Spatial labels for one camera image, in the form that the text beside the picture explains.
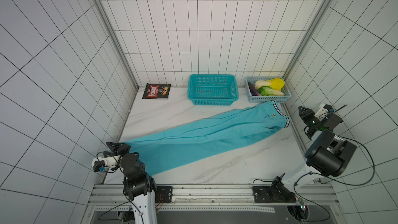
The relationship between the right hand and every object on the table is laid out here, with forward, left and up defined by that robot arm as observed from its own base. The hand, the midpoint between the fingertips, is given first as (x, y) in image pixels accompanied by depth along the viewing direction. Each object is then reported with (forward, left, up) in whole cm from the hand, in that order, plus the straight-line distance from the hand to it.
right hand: (296, 104), depth 89 cm
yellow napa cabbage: (+24, +3, -6) cm, 24 cm away
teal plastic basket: (+23, +49, -14) cm, 56 cm away
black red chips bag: (+19, +93, -14) cm, 96 cm away
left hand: (-32, +97, +5) cm, 102 cm away
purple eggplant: (+21, +18, -12) cm, 30 cm away
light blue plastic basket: (+13, +19, -11) cm, 25 cm away
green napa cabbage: (+18, +11, -7) cm, 22 cm away
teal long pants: (-27, +82, -16) cm, 88 cm away
